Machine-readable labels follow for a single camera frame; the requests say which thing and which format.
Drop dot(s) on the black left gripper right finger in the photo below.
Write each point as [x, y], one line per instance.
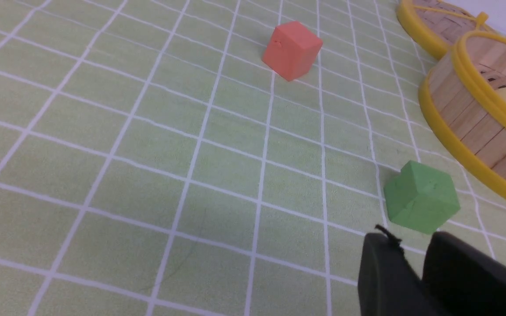
[463, 279]

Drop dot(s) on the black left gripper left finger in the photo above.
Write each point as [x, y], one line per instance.
[387, 284]

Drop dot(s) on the bamboo steamer tray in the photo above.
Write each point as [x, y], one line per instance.
[460, 102]

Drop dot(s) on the bamboo steamer lid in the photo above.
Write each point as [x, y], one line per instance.
[436, 25]

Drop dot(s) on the green foam cube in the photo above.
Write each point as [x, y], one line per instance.
[420, 198]

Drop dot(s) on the red foam cube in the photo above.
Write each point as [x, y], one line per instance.
[291, 51]

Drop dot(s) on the green checkered tablecloth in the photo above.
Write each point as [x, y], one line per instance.
[151, 164]

